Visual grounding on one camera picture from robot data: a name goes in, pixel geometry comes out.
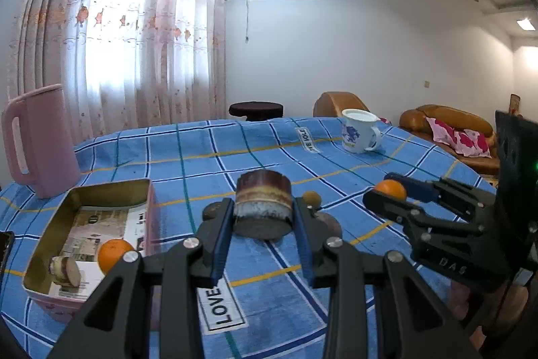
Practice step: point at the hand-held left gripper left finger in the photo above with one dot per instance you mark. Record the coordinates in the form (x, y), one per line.
(220, 241)

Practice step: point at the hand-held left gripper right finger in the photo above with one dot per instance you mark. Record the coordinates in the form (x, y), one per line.
(304, 241)

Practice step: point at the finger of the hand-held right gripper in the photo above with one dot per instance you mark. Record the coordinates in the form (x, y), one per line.
(416, 187)
(391, 209)

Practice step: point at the orange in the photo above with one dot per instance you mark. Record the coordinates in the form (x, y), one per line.
(113, 256)
(391, 190)

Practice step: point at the small brown round fruit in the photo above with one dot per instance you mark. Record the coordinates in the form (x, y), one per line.
(312, 199)

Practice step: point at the pink tin box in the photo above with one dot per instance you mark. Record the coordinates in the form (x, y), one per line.
(105, 190)

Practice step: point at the person's right hand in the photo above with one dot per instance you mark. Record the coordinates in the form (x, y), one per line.
(464, 300)

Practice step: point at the pink floral pillow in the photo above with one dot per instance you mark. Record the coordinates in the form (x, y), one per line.
(458, 138)

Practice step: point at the brown leather sofa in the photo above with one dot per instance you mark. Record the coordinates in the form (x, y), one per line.
(414, 121)

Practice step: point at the white cup with blue print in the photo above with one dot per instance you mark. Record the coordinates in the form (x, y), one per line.
(357, 132)

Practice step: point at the blue plaid tablecloth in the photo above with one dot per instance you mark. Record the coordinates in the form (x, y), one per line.
(189, 157)

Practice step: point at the printed paper lining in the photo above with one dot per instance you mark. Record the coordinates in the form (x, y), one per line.
(105, 224)

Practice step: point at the brown leather armchair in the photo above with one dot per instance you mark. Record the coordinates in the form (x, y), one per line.
(332, 104)

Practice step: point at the dark round stool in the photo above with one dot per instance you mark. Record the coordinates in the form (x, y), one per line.
(255, 109)

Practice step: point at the ceiling light panel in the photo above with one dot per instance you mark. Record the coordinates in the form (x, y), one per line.
(526, 24)

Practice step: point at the pink kettle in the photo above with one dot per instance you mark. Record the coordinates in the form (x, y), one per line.
(46, 140)

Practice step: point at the black flat device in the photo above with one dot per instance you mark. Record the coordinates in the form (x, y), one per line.
(5, 254)

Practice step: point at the sheer floral curtain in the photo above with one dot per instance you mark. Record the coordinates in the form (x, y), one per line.
(126, 26)

